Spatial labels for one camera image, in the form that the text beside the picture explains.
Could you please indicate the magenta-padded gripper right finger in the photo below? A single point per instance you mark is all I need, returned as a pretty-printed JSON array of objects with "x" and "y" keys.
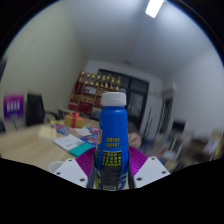
[{"x": 151, "y": 170}]

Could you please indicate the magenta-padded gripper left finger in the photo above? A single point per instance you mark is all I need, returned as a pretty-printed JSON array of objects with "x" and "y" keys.
[{"x": 71, "y": 171}]

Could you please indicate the blue drink bottle white cap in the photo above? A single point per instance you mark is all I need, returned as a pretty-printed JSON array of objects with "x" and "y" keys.
[{"x": 112, "y": 143}]

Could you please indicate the teal book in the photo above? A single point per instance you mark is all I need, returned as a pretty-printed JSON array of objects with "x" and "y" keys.
[{"x": 81, "y": 150}]

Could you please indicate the white open booklet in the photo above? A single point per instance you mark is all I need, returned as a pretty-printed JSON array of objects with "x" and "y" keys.
[{"x": 68, "y": 141}]

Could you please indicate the yellow notepad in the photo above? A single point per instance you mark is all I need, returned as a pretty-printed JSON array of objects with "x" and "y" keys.
[{"x": 46, "y": 132}]

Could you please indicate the yellow gift box red ribbon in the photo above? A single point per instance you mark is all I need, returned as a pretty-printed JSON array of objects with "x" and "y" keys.
[{"x": 74, "y": 120}]

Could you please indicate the black office chair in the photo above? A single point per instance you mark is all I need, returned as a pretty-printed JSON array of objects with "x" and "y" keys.
[{"x": 35, "y": 110}]

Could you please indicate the black framed glass door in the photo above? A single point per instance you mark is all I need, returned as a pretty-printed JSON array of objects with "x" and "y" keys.
[{"x": 138, "y": 96}]

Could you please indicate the wooden shelf unit with trophies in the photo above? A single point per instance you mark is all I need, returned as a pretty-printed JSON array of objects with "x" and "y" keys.
[{"x": 91, "y": 93}]

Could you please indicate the purple sign board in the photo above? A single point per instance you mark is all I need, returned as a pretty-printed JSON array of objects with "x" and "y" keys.
[{"x": 14, "y": 106}]

